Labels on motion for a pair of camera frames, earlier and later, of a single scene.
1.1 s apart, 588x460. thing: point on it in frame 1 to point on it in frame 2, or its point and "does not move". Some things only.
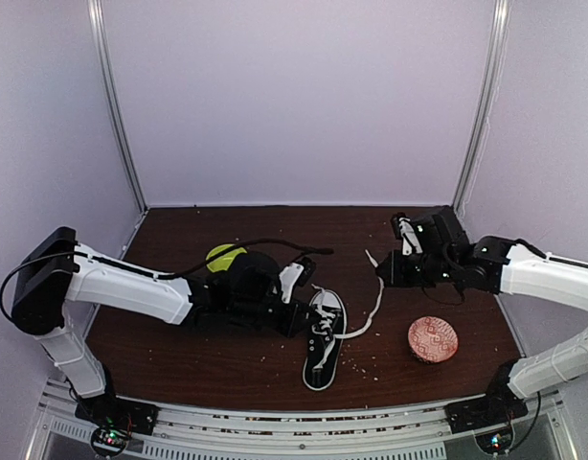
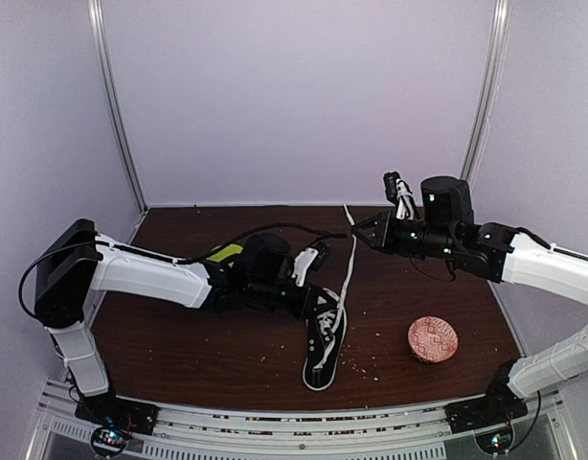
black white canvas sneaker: (328, 318) does not move
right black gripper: (395, 278) to (383, 234)
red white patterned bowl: (432, 339) does not move
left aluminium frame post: (95, 8) does not move
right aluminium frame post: (498, 46) does not move
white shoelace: (327, 316) to (348, 273)
